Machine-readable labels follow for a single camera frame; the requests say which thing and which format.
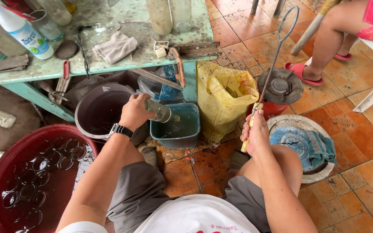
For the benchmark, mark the person's left hand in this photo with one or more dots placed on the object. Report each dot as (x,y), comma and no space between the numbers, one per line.
(134,111)

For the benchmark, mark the person's right hand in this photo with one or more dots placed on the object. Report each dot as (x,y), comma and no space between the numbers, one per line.
(259,136)

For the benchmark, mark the person's left fingers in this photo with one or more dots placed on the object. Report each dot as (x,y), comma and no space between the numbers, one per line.
(146,98)

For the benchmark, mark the clear blue plastic bag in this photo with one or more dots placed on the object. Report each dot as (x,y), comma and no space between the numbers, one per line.
(162,89)

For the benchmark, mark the black wrist watch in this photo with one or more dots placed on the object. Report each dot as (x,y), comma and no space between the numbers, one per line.
(121,130)

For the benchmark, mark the green wooden table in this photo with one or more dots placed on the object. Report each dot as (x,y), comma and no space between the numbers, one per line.
(125,61)

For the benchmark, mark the teal plastic bin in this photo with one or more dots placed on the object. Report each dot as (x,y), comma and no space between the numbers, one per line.
(176,129)

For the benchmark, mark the rusty curved tool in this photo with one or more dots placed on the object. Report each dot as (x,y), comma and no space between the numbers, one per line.
(179,66)

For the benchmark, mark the gray plastic bucket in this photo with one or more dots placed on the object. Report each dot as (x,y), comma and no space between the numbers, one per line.
(100,111)

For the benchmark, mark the small matchbox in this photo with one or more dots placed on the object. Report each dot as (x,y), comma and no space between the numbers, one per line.
(160,48)

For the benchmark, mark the gray sandal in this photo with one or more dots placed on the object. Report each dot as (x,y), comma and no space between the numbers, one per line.
(237,159)
(149,156)

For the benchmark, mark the gray folded cloth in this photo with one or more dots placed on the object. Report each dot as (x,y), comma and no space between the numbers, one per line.
(115,48)

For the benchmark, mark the rusty flat metal bar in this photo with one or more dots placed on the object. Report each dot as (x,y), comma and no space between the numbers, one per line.
(199,50)

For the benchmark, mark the yellow woven sack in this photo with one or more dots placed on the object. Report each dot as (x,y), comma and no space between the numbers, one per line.
(222,100)

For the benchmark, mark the dusty tall glass bottle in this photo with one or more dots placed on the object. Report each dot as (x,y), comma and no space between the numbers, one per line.
(159,16)

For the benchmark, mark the clear tall glass bottle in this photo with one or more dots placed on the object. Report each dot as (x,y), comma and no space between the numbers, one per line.
(180,14)

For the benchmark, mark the gray shorts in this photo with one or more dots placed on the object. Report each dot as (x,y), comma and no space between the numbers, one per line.
(134,191)

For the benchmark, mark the oval gray stone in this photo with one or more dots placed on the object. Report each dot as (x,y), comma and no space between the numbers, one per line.
(66,50)

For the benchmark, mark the clear drinking glass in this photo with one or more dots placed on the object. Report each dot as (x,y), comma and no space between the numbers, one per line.
(46,26)

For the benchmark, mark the white shirt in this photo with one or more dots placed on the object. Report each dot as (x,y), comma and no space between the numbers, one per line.
(193,215)

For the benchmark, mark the cloudy glass bottle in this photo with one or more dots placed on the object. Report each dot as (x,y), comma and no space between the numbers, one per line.
(55,11)

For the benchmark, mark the group of submerged glass jars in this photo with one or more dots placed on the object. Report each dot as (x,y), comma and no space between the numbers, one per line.
(39,174)

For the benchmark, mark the red gas burner stove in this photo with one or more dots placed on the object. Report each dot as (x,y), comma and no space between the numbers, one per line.
(280,87)

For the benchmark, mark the white bottle with blue cap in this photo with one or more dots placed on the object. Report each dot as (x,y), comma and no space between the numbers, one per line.
(24,32)

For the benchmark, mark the round white and blue lid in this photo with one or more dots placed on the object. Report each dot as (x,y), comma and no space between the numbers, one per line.
(283,126)

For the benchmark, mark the weathered wood piece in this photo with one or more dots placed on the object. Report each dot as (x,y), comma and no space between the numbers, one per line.
(3,64)

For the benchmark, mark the metal stool legs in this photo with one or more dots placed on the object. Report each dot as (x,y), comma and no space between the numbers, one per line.
(267,6)

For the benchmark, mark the person's right leg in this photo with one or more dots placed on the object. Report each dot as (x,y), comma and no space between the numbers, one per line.
(285,161)

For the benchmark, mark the pink sandal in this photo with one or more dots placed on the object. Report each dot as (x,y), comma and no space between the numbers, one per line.
(343,57)
(303,74)

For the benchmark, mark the teal towel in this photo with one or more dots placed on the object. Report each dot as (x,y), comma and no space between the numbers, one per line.
(319,149)

